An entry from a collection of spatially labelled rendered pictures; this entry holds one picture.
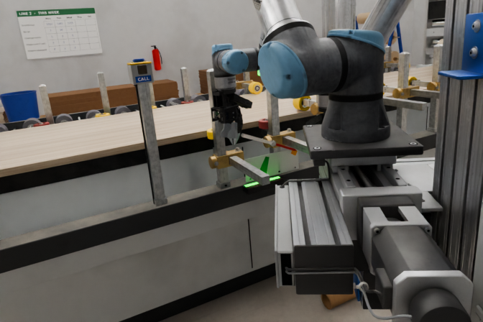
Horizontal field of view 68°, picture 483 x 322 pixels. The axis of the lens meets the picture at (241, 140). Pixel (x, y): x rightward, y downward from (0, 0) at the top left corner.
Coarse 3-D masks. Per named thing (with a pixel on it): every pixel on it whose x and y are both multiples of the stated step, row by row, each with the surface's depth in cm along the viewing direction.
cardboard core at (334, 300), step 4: (324, 296) 175; (328, 296) 169; (332, 296) 170; (336, 296) 170; (340, 296) 171; (344, 296) 171; (348, 296) 172; (352, 296) 173; (324, 300) 175; (328, 300) 175; (332, 300) 169; (336, 300) 169; (340, 300) 170; (344, 300) 172; (348, 300) 174; (324, 304) 174; (328, 304) 174; (332, 304) 168; (336, 304) 170; (340, 304) 172; (328, 308) 171
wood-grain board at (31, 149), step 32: (256, 96) 233; (384, 96) 198; (32, 128) 191; (64, 128) 184; (96, 128) 178; (128, 128) 172; (160, 128) 167; (192, 128) 162; (0, 160) 136; (32, 160) 132; (64, 160) 134
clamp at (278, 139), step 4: (280, 132) 154; (284, 132) 154; (288, 132) 153; (292, 132) 153; (268, 136) 150; (272, 136) 150; (276, 136) 150; (280, 136) 150; (284, 136) 151; (292, 136) 153; (268, 140) 149; (276, 140) 150; (280, 140) 151; (264, 144) 152; (268, 144) 149; (284, 144) 152
